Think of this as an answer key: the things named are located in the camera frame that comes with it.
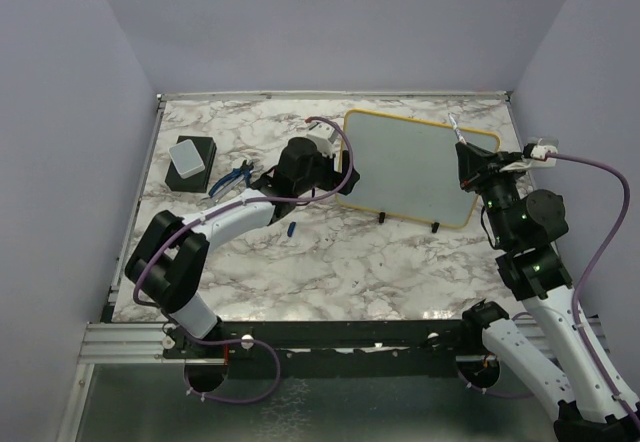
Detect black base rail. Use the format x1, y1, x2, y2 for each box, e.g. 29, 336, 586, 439
163, 319, 497, 378

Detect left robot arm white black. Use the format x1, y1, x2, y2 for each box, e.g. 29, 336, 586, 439
124, 137, 360, 357

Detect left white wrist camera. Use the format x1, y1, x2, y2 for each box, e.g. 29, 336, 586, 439
305, 124, 338, 158

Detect black box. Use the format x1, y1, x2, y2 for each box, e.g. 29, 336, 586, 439
165, 135, 217, 193

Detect yellow framed whiteboard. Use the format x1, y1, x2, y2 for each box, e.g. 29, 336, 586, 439
336, 109, 500, 229

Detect blue marker cap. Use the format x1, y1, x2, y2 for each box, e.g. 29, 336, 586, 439
287, 222, 297, 238

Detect aluminium extrusion rail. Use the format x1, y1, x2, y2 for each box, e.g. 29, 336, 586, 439
78, 323, 165, 365

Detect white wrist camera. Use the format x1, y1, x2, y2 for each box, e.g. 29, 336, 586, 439
305, 124, 338, 158
501, 137, 559, 172

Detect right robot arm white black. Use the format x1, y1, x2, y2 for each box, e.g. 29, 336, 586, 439
455, 140, 639, 441

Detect silver wrench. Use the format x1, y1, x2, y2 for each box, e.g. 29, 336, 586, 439
199, 197, 219, 208

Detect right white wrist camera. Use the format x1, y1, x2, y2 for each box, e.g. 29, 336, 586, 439
501, 137, 559, 172

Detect white whiteboard marker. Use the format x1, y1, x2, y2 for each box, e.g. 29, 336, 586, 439
448, 113, 467, 145

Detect blue handled pliers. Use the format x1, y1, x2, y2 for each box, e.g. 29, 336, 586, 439
208, 159, 254, 200

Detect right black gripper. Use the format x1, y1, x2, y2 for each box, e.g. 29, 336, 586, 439
459, 140, 530, 245

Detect grey whiteboard eraser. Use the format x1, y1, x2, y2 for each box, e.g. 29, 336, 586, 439
168, 139, 205, 179

